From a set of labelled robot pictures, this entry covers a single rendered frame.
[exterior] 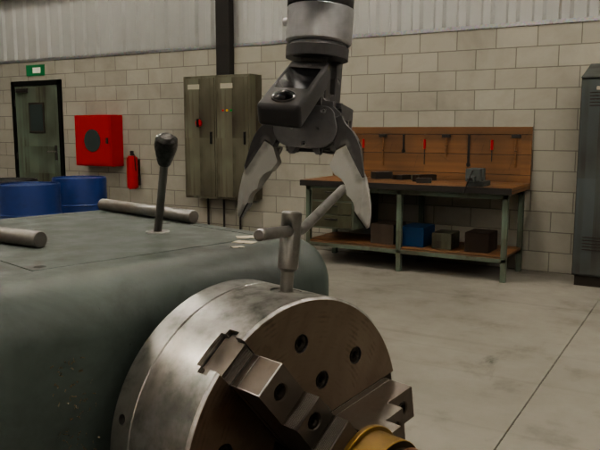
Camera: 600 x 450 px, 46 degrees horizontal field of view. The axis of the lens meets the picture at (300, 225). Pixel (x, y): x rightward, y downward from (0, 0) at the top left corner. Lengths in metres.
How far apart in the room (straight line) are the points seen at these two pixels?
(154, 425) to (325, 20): 0.45
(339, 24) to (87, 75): 9.78
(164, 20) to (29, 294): 8.94
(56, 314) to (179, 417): 0.17
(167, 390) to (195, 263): 0.21
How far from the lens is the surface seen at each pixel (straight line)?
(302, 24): 0.79
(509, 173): 7.30
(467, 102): 7.47
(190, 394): 0.67
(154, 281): 0.81
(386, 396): 0.80
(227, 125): 8.54
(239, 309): 0.71
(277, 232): 0.69
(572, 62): 7.26
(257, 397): 0.65
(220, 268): 0.86
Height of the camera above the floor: 1.41
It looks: 8 degrees down
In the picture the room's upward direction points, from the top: straight up
